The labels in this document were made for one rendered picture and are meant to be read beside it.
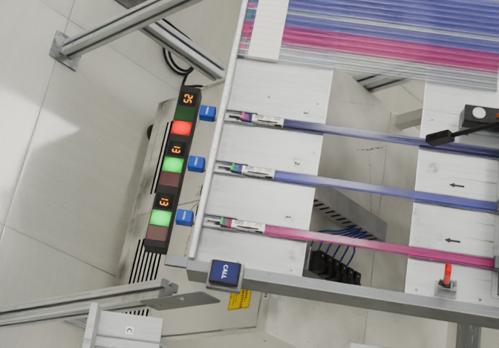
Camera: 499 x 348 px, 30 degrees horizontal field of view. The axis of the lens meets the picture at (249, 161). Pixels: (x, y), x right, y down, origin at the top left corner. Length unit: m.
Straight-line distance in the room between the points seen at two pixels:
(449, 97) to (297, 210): 0.38
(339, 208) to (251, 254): 0.47
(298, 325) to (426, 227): 0.43
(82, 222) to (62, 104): 0.31
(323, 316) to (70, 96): 0.90
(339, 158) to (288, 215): 0.53
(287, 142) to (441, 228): 0.32
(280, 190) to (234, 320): 0.39
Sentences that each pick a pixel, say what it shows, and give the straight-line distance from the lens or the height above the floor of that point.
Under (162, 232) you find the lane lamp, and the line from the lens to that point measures 1.70.
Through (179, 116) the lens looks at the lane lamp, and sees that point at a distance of 1.80.
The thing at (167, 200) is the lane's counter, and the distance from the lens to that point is 1.72.
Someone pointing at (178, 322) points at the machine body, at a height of 0.34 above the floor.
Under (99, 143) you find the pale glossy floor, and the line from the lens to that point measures 2.50.
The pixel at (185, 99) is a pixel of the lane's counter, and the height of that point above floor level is 0.65.
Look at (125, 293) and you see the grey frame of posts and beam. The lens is 1.80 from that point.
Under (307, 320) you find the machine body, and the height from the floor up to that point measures 0.62.
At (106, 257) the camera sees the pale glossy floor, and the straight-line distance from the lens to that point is 2.45.
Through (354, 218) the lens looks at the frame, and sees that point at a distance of 2.12.
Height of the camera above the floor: 1.92
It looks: 42 degrees down
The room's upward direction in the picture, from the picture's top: 75 degrees clockwise
